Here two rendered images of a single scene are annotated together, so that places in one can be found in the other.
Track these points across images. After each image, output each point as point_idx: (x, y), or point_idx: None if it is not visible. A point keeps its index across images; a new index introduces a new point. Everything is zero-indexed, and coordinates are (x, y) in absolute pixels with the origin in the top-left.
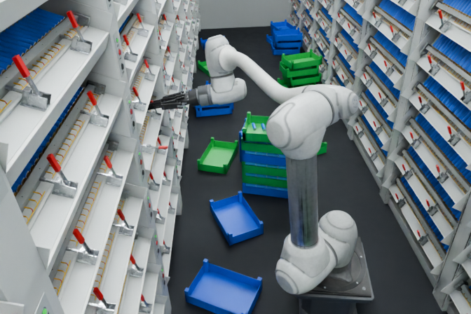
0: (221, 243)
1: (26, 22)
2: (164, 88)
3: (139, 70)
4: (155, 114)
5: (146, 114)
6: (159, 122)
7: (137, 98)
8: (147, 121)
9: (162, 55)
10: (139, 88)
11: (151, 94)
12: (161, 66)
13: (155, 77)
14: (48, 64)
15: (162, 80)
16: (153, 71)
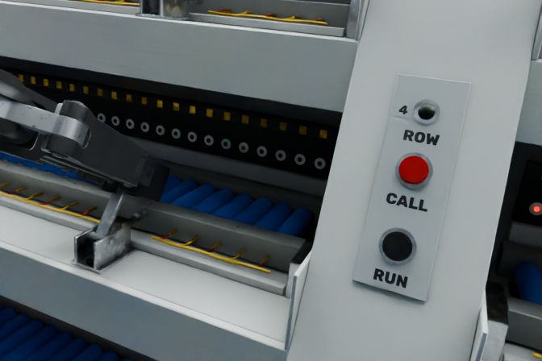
0: None
1: None
2: (354, 250)
3: None
4: (96, 226)
5: (145, 238)
6: (53, 258)
7: (6, 1)
8: (67, 211)
9: (540, 21)
10: (66, 0)
11: (9, 2)
12: (406, 70)
13: (185, 22)
14: None
15: (333, 155)
16: (257, 29)
